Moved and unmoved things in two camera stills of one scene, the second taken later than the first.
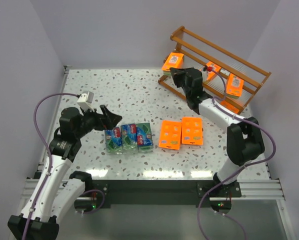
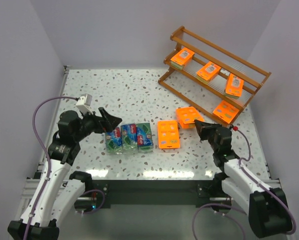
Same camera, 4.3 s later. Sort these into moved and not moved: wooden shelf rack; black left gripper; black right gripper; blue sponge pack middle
Moved: black right gripper
Not moved: blue sponge pack middle; wooden shelf rack; black left gripper
